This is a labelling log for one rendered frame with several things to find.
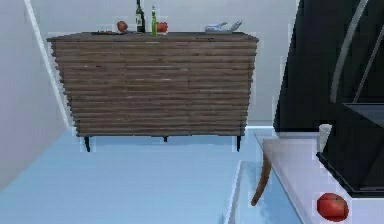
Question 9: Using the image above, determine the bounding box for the brown slatted chest of drawers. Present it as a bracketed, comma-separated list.
[46, 31, 260, 153]

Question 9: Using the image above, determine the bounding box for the white mug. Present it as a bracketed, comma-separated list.
[318, 123, 333, 154]

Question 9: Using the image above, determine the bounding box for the pale grey dish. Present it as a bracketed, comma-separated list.
[204, 20, 244, 35]

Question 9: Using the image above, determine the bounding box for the light green bottle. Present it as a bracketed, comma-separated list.
[150, 5, 158, 37]

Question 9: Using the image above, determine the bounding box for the dark green wine bottle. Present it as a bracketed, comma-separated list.
[135, 0, 147, 34]

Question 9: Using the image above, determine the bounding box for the dark flat tray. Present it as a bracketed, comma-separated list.
[90, 30, 142, 36]

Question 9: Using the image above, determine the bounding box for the white table with brown legs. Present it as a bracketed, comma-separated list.
[250, 131, 384, 224]

